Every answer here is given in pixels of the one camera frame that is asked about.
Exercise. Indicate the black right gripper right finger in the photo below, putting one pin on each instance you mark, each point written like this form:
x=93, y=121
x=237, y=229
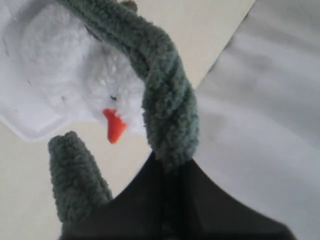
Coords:
x=196, y=208

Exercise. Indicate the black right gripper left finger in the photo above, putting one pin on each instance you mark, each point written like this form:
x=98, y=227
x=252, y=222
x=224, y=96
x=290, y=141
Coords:
x=135, y=214

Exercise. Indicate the green knitted scarf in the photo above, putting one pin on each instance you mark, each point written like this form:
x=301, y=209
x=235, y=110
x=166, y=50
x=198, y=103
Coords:
x=170, y=116

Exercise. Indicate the white plush snowman toy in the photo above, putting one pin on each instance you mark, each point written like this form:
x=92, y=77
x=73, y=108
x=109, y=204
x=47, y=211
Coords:
x=78, y=75

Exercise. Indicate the white backdrop curtain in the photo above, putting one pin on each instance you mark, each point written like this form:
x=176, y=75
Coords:
x=259, y=111

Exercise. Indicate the white plastic tray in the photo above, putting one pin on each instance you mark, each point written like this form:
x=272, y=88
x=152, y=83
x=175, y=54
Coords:
x=21, y=110

